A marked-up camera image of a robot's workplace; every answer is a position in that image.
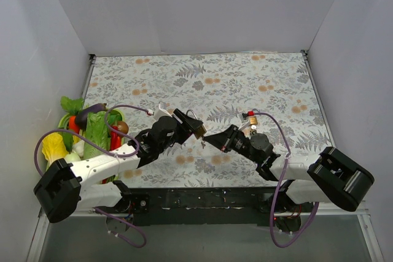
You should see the yellow white toy cabbage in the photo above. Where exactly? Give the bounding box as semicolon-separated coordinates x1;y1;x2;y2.
42;133;68;166

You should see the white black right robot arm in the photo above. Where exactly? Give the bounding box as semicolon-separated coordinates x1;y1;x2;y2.
204;125;375;212

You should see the purple toy eggplant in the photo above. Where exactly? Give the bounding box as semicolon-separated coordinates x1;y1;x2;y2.
75;103;107;129

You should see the brown toy mushroom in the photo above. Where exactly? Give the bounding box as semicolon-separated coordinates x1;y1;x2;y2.
117;121;129;134

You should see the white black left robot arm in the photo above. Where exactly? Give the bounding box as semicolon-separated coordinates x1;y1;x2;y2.
33;109;206;223

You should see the green plastic vegetable tray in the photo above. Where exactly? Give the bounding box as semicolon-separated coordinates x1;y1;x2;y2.
44;107;127;183

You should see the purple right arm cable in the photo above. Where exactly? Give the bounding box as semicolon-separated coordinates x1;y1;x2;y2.
253;111;320;248

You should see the white toy radish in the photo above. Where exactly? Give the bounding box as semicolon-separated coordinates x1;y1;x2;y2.
64;152;81;163

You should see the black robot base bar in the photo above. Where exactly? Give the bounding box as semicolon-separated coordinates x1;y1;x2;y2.
95;187;303;228

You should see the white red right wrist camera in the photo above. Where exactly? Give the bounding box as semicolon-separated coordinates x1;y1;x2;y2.
239;110;255;131

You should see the small brass padlock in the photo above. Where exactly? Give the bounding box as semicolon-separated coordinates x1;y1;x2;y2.
248;116;259;129

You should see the floral patterned table mat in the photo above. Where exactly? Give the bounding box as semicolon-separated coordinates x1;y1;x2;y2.
85;52;332;188

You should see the orange toy carrot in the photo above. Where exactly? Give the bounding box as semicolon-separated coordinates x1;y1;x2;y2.
68;115;80;134

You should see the green toy lettuce leaf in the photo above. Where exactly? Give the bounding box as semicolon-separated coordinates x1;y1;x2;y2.
84;111;109;160

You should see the long shackle brass padlock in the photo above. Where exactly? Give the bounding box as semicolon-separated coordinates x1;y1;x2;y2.
186;109;206;139

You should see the red toy chili pepper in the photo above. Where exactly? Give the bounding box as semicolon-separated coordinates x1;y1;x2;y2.
110;131;122;151

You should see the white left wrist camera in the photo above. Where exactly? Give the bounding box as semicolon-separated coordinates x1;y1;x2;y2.
153;102;171;121

